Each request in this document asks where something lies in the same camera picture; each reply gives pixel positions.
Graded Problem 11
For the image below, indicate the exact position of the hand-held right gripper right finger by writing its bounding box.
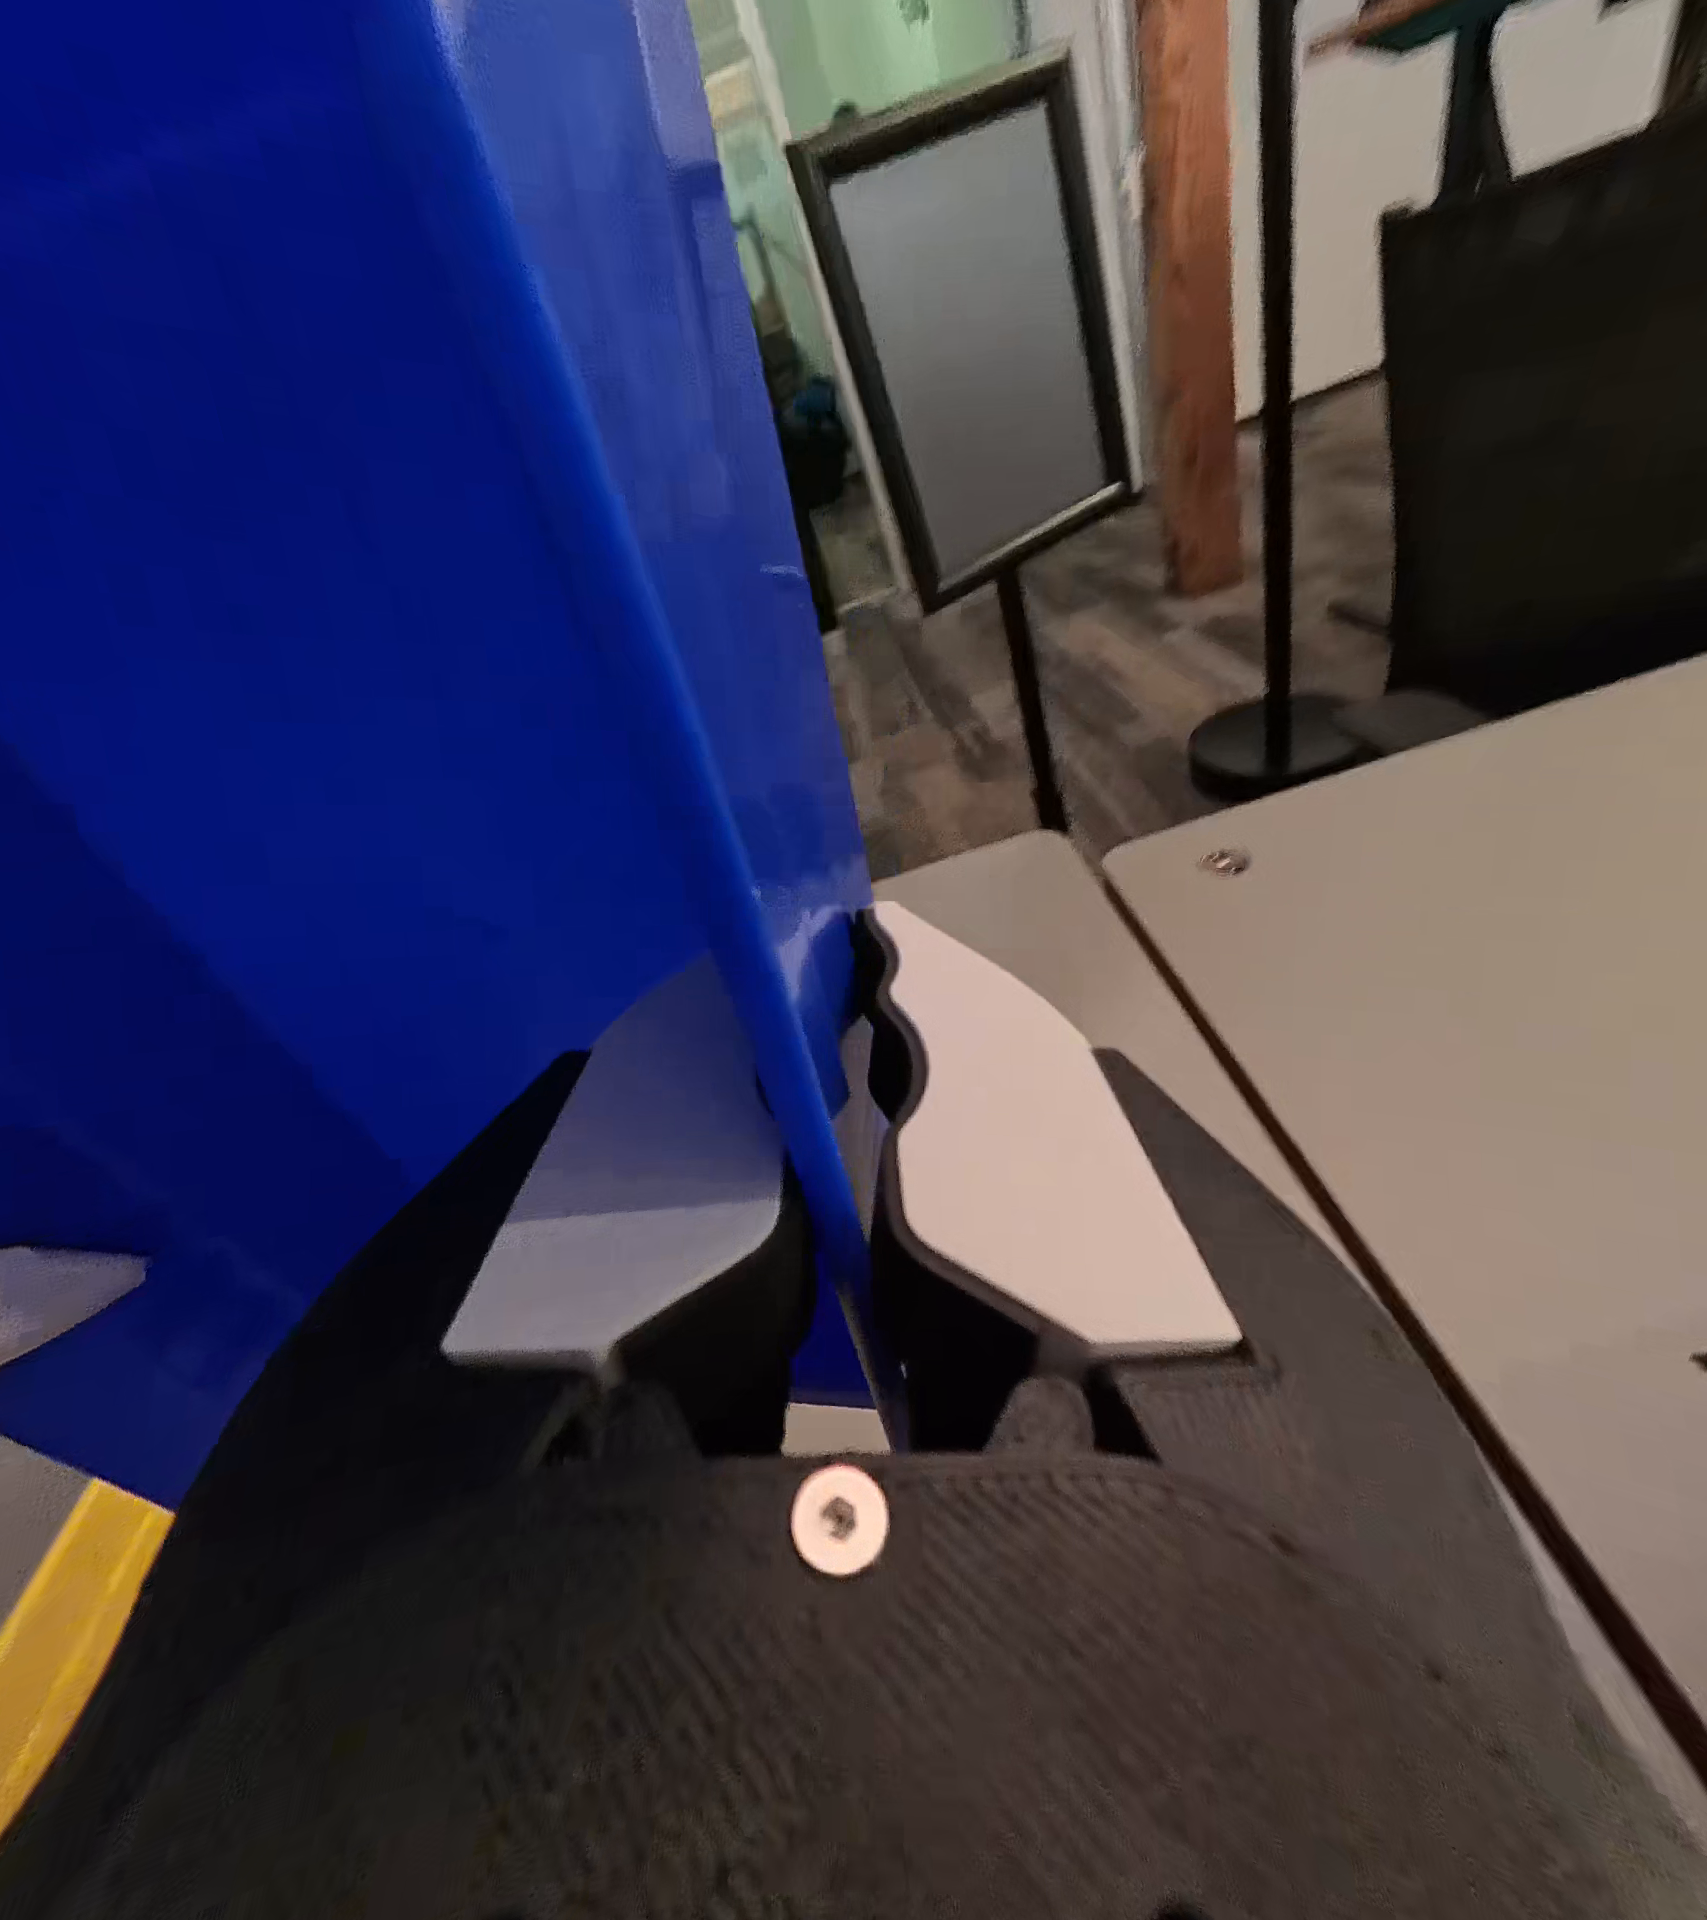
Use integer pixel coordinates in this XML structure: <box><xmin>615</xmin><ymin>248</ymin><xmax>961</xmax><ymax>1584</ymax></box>
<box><xmin>849</xmin><ymin>901</ymin><xmax>1246</xmax><ymax>1458</ymax></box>

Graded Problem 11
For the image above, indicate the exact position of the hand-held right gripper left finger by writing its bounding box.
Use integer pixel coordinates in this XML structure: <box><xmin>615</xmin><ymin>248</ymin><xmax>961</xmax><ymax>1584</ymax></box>
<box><xmin>439</xmin><ymin>958</ymin><xmax>817</xmax><ymax>1458</ymax></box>

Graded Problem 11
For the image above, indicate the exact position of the yellow plastic box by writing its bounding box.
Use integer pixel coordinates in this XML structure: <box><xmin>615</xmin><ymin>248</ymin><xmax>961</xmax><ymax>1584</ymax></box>
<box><xmin>0</xmin><ymin>1475</ymin><xmax>176</xmax><ymax>1920</ymax></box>

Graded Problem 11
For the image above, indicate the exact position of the blue plastic box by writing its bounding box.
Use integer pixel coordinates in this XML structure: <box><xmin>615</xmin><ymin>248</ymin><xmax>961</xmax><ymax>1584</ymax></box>
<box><xmin>0</xmin><ymin>0</ymin><xmax>906</xmax><ymax>1508</ymax></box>

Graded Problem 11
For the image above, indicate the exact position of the black pole stand round base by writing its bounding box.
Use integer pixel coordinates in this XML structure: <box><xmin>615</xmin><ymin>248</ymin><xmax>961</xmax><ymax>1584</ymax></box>
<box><xmin>1187</xmin><ymin>0</ymin><xmax>1381</xmax><ymax>803</ymax></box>

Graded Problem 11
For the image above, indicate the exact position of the black framed board on stand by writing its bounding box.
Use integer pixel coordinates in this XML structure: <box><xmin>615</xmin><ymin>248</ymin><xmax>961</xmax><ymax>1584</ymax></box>
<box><xmin>785</xmin><ymin>42</ymin><xmax>1140</xmax><ymax>839</ymax></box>

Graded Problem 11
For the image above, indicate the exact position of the black mesh office chair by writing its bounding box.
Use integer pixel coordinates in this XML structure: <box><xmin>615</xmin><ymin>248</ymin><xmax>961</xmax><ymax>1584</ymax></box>
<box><xmin>1331</xmin><ymin>61</ymin><xmax>1707</xmax><ymax>760</ymax></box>

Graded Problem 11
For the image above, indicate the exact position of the desk with dark legs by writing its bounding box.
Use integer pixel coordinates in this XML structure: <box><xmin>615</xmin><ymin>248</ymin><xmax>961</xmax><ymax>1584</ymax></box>
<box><xmin>1302</xmin><ymin>0</ymin><xmax>1688</xmax><ymax>204</ymax></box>

